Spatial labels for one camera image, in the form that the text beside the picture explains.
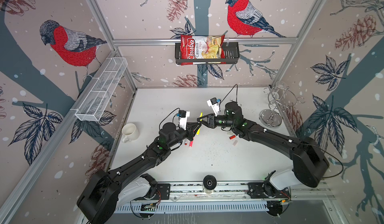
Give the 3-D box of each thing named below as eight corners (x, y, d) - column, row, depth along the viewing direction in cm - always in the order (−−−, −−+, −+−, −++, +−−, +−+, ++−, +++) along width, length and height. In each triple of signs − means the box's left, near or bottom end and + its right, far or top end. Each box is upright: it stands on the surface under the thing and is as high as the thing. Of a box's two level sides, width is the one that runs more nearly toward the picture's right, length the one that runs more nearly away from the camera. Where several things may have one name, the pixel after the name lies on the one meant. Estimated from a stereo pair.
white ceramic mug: (128, 145, 92) (122, 139, 84) (127, 132, 97) (121, 125, 90) (140, 141, 93) (135, 134, 86) (138, 129, 99) (134, 121, 92)
